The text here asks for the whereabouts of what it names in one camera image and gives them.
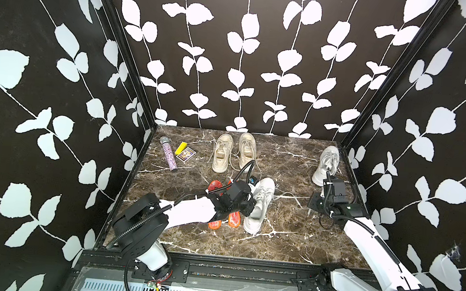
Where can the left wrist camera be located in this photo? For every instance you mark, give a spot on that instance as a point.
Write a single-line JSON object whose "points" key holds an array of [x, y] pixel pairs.
{"points": [[252, 180]]}

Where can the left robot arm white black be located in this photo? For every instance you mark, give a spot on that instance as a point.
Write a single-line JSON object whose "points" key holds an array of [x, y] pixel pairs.
{"points": [[138, 229]]}

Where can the beige lace sneaker one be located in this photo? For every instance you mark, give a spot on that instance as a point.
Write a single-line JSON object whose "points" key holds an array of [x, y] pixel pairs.
{"points": [[247, 149], [222, 153]]}

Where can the yellow small block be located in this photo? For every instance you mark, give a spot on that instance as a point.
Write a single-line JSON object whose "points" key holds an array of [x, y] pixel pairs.
{"points": [[182, 146]]}

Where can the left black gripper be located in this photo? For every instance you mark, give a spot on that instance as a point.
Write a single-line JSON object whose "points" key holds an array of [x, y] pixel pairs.
{"points": [[251, 204]]}

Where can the white sneaker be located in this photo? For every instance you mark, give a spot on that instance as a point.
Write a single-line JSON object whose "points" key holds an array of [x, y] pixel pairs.
{"points": [[329, 162], [263, 194]]}

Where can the purple card box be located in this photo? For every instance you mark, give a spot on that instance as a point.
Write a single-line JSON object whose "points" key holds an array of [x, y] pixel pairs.
{"points": [[186, 154]]}

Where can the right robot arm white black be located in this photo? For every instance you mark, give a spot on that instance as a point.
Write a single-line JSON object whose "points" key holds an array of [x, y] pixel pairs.
{"points": [[388, 270]]}

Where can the red orange insole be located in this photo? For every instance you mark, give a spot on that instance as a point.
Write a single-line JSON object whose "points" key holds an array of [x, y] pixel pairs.
{"points": [[216, 184]]}

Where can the purple glitter bottle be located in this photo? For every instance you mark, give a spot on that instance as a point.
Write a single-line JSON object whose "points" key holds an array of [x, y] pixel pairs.
{"points": [[169, 154]]}

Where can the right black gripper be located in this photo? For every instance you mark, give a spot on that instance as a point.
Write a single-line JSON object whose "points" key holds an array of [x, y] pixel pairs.
{"points": [[312, 202]]}

